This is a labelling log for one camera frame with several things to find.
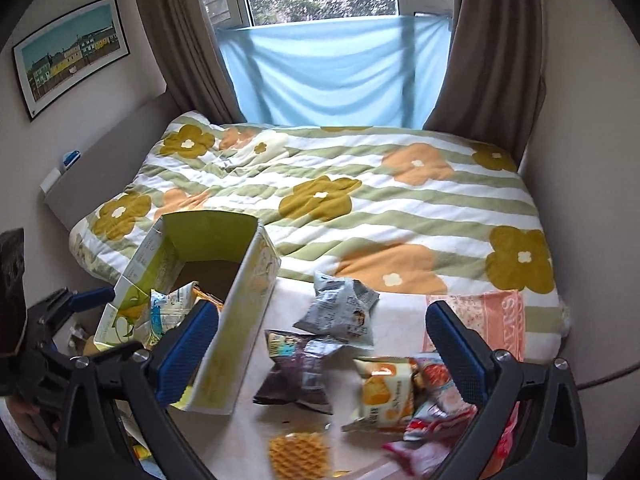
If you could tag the white blue snack in box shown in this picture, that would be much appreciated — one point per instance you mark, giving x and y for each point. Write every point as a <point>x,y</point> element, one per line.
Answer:
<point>167,311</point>

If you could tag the yellow cake snack bag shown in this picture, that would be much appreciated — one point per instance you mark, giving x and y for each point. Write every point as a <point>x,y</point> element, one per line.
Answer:
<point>386,402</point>

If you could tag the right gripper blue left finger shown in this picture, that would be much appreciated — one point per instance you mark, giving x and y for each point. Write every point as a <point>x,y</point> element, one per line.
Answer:
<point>92,444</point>

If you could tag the brown curtain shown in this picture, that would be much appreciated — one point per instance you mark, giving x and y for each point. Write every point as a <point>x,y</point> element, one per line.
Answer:
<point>186,52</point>
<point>493,87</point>

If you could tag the floral striped quilt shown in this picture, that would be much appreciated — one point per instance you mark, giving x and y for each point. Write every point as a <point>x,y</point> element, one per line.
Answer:
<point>401,210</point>

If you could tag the dark purple snack bag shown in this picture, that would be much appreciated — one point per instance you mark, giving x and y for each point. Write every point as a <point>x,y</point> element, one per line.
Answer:
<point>296,375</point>

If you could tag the green yellow cardboard box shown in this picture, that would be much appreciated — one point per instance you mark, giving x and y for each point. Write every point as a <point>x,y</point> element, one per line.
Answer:
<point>195,293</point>

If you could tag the blue white item on headboard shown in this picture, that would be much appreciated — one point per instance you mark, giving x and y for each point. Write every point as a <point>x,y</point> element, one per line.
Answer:
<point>70,158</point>

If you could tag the white red blue snack bag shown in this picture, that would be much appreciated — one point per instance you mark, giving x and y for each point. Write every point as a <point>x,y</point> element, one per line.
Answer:
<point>440,412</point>

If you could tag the framed harbour picture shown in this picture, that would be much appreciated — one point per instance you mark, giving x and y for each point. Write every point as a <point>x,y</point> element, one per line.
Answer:
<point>64,52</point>

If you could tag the right brown curtain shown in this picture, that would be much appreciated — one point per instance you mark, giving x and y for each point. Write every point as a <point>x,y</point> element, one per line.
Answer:
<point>493,87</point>

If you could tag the waffle snack clear wrapper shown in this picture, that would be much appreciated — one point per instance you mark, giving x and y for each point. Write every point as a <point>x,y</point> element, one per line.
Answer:
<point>299,456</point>

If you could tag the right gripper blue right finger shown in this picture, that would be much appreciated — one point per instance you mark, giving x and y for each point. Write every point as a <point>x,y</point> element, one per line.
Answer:
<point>550,440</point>

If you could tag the light blue hanging cloth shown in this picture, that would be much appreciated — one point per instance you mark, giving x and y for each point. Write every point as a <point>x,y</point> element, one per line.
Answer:
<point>377,71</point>

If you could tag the pink floral table cloth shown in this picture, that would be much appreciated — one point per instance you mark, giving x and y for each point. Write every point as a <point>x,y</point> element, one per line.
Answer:
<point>236,446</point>

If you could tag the grey white snack bag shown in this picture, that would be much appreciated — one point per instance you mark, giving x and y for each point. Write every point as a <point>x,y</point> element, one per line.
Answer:
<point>341,309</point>

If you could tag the grey bed headboard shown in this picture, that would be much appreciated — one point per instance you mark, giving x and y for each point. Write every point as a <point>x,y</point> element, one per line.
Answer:
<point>104,169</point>

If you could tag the pink red snack bag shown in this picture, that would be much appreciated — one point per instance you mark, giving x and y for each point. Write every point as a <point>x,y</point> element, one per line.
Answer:
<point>420,459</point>

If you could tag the person's left hand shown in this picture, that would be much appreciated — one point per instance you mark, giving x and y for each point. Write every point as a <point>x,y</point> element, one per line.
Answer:
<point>23,414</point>

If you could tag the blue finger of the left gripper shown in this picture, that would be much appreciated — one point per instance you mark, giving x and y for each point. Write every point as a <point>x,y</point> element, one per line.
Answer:
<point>96,298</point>

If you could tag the left brown curtain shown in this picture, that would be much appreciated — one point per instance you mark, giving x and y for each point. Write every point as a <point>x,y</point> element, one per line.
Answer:
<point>186,52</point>

